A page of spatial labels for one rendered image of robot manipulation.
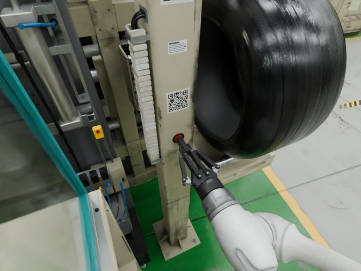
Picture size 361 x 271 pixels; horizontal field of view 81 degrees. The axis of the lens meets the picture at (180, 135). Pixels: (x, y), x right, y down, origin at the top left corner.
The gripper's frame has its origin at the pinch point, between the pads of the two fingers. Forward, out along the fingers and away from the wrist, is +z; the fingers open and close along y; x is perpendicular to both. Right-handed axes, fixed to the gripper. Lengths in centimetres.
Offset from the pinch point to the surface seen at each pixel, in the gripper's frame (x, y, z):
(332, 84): -23.5, -35.6, -15.6
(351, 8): 52, -434, 219
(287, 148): 106, -136, 40
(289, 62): -30.7, -21.4, -11.5
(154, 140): -1.5, 8.3, 5.1
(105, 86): 17, 16, 79
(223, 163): 14.7, -16.6, -3.3
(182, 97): -17.0, -1.5, 4.0
